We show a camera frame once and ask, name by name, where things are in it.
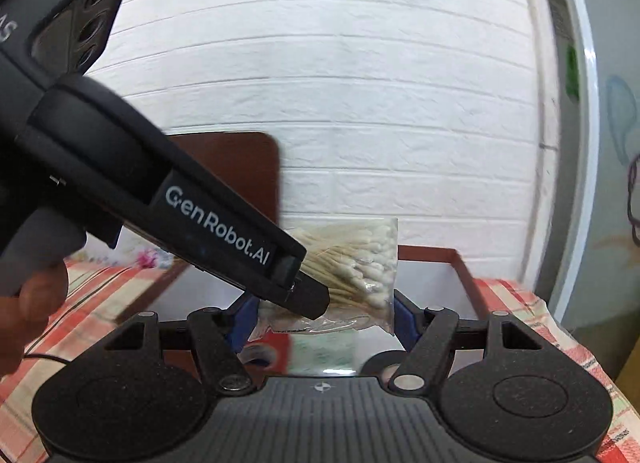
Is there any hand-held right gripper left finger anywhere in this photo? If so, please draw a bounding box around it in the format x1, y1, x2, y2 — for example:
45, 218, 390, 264
102, 292, 261, 395

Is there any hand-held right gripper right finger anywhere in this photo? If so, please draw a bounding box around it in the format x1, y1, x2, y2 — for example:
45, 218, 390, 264
391, 288, 544, 392

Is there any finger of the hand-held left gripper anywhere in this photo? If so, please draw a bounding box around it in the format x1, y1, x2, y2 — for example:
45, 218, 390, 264
269, 267, 332, 322

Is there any clear bag of cotton swabs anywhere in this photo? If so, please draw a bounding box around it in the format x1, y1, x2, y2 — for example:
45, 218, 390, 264
247, 216, 401, 345

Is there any brown box with white inside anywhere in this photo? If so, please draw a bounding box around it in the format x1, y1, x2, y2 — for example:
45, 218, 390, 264
117, 243, 477, 379

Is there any person's left hand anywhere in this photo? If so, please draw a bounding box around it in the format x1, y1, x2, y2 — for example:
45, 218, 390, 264
0, 262, 69, 377

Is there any clear tape roll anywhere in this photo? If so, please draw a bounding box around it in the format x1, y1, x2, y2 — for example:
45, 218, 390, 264
238, 342, 277, 369

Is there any pale green packet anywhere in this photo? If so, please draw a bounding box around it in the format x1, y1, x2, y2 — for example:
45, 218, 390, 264
292, 332, 357, 375

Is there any red checkered tablecloth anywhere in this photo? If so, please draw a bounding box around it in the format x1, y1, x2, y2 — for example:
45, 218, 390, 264
0, 250, 628, 463

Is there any dark brown rounded panel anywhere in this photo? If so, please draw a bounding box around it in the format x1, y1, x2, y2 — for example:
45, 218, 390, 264
164, 131, 282, 246

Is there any white refrigerator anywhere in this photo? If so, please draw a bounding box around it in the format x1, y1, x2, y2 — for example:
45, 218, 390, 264
530, 0, 640, 341

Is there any green sticker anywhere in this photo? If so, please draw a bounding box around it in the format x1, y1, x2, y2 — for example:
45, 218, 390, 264
564, 47, 581, 94

